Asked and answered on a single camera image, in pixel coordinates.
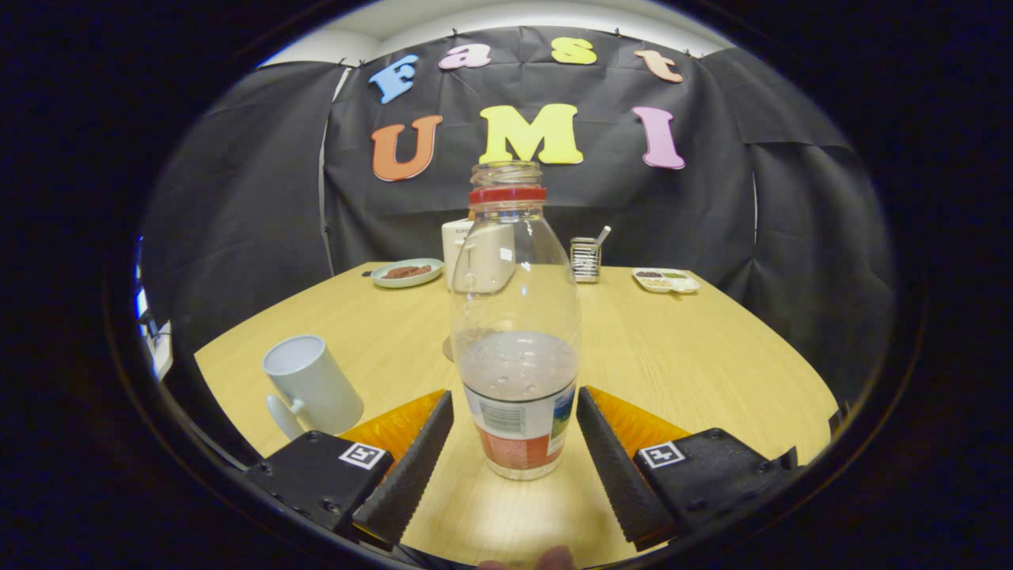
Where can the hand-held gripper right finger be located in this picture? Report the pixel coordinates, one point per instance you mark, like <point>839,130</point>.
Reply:
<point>621,483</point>

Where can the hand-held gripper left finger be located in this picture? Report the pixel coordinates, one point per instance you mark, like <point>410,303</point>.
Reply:
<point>415,475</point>

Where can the round brown coaster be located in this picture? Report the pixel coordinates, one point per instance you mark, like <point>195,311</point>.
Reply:
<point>447,349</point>

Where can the white cup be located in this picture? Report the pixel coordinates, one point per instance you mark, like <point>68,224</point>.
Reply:
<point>316,388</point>

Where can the clear plastic juice bottle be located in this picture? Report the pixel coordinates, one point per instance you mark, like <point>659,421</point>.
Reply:
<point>514,317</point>

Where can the wooden table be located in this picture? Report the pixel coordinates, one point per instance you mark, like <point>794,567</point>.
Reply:
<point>673,356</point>

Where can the pale green plate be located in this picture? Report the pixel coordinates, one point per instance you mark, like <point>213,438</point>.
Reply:
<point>407,283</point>

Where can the white divided dish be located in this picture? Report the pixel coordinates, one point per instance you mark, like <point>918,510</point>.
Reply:
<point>665,286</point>

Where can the red meat slices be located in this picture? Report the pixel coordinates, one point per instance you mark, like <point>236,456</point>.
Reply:
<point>407,271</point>

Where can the metal utensil holder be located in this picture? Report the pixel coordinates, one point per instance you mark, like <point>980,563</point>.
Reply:
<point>584,261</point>

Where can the white toaster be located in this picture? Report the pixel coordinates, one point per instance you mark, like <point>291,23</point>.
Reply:
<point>453,245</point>

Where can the black backdrop cloth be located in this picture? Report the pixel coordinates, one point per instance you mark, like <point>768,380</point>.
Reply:
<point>633,222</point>

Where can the white and blue equipment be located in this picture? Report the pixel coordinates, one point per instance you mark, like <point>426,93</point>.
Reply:
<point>162,348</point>

